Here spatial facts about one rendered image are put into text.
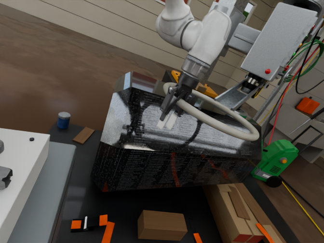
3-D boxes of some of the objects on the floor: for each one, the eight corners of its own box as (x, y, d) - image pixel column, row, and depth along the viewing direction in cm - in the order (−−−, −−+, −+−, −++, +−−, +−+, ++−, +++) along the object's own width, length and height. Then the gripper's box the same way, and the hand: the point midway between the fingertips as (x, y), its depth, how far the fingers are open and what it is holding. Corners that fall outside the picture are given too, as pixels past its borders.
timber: (137, 238, 108) (143, 228, 103) (137, 220, 118) (142, 209, 113) (180, 241, 117) (187, 231, 112) (176, 222, 128) (183, 213, 122)
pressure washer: (265, 171, 255) (309, 123, 217) (276, 190, 224) (330, 137, 186) (244, 162, 253) (284, 112, 215) (252, 180, 222) (301, 124, 184)
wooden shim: (85, 128, 179) (85, 126, 179) (94, 131, 180) (95, 130, 180) (72, 141, 157) (72, 139, 156) (83, 144, 158) (83, 143, 157)
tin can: (66, 122, 175) (68, 111, 170) (70, 128, 170) (72, 117, 164) (55, 123, 168) (57, 112, 162) (59, 129, 163) (60, 117, 157)
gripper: (182, 73, 55) (152, 133, 63) (210, 84, 67) (182, 133, 76) (168, 64, 59) (142, 121, 68) (197, 76, 72) (172, 124, 80)
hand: (167, 121), depth 71 cm, fingers closed on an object, 4 cm apart
